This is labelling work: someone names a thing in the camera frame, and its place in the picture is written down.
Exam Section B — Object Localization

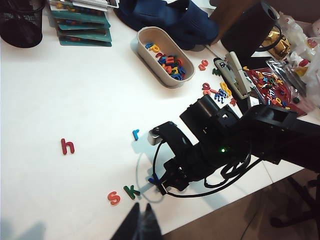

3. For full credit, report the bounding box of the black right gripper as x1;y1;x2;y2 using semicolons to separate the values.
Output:
157;149;208;196

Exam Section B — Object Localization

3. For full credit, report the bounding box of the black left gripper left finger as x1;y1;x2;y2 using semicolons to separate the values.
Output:
109;202;141;240

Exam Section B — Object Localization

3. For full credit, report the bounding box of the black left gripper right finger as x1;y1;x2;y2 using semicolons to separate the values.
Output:
139;202;163;240

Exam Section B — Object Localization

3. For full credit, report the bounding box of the orange letter O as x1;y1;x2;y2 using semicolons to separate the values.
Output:
107;191;121;206

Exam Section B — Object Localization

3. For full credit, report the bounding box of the green letter k magnet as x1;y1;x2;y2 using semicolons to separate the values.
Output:
123;184;141;201

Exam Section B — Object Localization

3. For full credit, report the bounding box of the red letter h magnet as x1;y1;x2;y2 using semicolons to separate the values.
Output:
60;138;76;156

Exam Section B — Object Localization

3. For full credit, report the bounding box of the clear bag of letters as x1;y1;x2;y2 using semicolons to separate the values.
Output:
243;58;308;117

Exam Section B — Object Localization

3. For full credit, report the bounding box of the letter magnet pack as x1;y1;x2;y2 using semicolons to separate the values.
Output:
55;18;111;29
56;26;112;42
59;36;113;48
51;3;108;25

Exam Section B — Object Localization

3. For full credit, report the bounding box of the beige grey stapler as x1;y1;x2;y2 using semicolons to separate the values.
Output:
224;51;251;100

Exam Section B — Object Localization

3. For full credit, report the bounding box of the beige oval tray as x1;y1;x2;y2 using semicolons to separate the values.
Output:
136;26;195;88

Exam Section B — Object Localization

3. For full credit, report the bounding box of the black stand leg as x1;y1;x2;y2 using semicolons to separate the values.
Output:
271;172;320;228

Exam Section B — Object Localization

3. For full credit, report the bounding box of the blue clog with holes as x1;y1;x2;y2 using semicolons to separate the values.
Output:
172;0;221;51

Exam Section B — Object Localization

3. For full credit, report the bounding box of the black cylinder container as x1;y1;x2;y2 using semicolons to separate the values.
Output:
221;1;281;60

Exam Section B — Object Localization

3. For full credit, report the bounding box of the gold foil package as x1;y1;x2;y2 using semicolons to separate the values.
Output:
259;24;293;59

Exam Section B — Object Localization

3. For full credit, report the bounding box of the white plastic bag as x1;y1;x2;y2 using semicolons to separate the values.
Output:
277;11;320;101

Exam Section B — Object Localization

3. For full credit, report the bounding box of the clear plastic case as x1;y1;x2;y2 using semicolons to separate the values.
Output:
48;0;121;10

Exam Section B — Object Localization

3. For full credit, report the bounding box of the black mesh pen holder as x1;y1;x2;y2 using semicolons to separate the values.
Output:
0;0;47;49

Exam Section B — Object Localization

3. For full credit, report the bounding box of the black camera cable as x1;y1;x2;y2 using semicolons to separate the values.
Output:
151;142;176;181

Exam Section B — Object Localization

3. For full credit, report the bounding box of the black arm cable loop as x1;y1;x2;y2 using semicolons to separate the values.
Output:
203;149;263;189

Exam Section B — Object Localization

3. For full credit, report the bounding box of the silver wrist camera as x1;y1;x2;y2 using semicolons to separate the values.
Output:
147;126;165;146

